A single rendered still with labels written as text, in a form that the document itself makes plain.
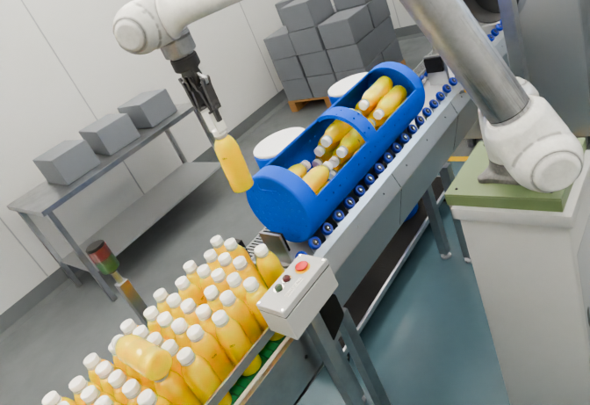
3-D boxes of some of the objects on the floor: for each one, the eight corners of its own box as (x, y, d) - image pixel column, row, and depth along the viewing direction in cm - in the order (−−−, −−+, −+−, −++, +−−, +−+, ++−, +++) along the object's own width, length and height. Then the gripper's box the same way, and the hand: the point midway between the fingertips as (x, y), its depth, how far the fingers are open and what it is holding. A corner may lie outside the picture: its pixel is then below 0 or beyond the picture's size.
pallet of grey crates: (407, 70, 549) (377, -35, 496) (376, 104, 501) (339, -9, 448) (326, 83, 629) (292, -7, 576) (291, 112, 581) (252, 18, 528)
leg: (395, 409, 204) (348, 307, 176) (389, 421, 201) (341, 318, 173) (384, 404, 208) (336, 303, 180) (377, 415, 205) (328, 314, 177)
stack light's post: (260, 461, 208) (128, 278, 159) (254, 470, 206) (118, 286, 157) (254, 457, 211) (122, 276, 162) (248, 466, 208) (113, 285, 159)
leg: (453, 253, 271) (426, 161, 243) (449, 260, 267) (420, 167, 239) (443, 252, 275) (415, 161, 247) (439, 258, 271) (411, 167, 243)
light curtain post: (550, 212, 269) (497, -119, 193) (548, 218, 265) (492, -116, 190) (539, 211, 273) (482, -113, 197) (536, 217, 269) (477, -110, 194)
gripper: (209, 47, 122) (245, 126, 134) (177, 49, 134) (212, 122, 146) (186, 60, 119) (226, 141, 130) (156, 61, 131) (194, 135, 142)
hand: (214, 120), depth 136 cm, fingers closed on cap, 4 cm apart
